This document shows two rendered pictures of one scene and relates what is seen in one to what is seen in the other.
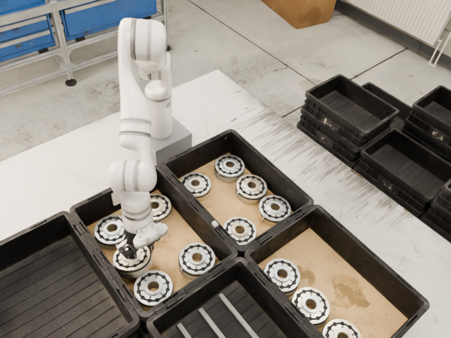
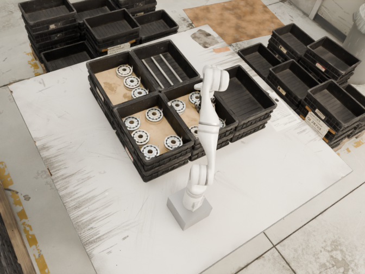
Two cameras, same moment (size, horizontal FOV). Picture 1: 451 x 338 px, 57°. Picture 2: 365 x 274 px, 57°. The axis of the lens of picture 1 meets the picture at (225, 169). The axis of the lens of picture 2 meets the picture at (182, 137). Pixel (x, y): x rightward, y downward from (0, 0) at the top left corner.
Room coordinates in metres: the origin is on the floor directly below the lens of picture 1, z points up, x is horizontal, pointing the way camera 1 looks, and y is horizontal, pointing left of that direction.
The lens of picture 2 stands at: (1.93, 0.20, 2.37)
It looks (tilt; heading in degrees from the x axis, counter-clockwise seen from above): 54 degrees down; 183
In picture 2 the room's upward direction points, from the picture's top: 12 degrees clockwise
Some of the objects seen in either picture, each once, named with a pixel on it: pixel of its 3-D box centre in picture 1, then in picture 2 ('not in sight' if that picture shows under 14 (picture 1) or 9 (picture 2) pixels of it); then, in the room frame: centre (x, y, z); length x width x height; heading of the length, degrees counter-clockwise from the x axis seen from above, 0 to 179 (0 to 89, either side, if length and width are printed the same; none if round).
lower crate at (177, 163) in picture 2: not in sight; (151, 142); (0.84, -0.04, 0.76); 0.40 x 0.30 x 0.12; 44
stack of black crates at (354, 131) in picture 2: not in sight; (348, 110); (-0.38, 1.48, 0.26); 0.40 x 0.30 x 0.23; 46
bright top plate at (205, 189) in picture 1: (195, 184); (173, 142); (0.87, 0.09, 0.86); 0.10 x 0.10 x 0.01
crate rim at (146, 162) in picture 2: (235, 184); (153, 125); (0.84, -0.04, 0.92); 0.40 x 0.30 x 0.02; 44
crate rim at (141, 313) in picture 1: (152, 233); (199, 107); (0.63, 0.18, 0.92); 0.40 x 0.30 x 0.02; 44
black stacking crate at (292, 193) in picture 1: (233, 195); (152, 131); (0.84, -0.04, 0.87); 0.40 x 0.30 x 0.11; 44
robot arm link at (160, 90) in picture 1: (158, 76); (198, 179); (1.16, 0.26, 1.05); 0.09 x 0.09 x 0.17; 11
